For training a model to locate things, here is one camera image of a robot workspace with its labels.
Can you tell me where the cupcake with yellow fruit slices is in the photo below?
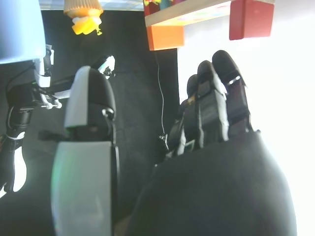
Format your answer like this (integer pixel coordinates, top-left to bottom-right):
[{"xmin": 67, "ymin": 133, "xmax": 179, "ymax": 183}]
[{"xmin": 63, "ymin": 0, "xmax": 104, "ymax": 37}]

